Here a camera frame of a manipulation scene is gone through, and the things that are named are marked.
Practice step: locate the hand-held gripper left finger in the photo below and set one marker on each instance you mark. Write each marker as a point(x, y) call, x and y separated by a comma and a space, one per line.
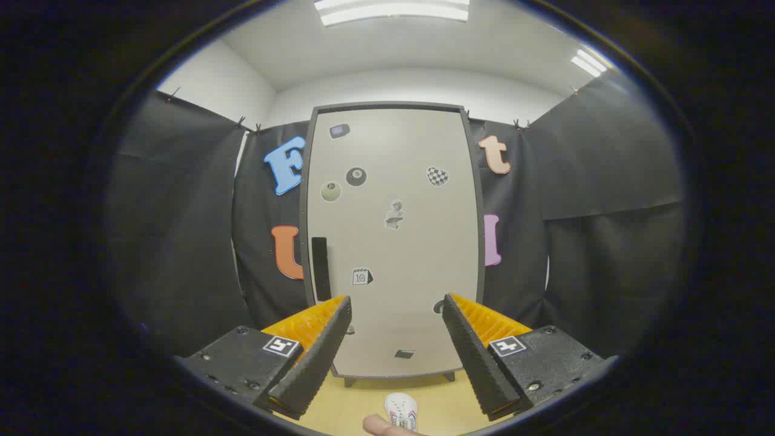
point(321, 357)

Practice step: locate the long ceiling light panel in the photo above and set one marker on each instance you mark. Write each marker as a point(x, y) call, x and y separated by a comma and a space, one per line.
point(393, 11)

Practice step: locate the white canvas shoe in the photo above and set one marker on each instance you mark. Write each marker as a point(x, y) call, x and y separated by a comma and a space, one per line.
point(401, 409)

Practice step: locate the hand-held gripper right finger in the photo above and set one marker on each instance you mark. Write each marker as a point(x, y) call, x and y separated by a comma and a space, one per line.
point(475, 357)

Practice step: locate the light grey shoe cabinet door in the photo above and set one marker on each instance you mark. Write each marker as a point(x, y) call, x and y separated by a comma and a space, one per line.
point(399, 254)

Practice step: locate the black backdrop cloth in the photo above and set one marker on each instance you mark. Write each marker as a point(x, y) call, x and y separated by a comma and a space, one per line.
point(181, 212)

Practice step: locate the small ceiling light panel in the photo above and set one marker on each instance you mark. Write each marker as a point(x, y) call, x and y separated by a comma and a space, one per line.
point(588, 62)

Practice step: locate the dark grey shoe cabinet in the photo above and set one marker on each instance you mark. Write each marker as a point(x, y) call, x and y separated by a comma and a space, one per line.
point(481, 242)

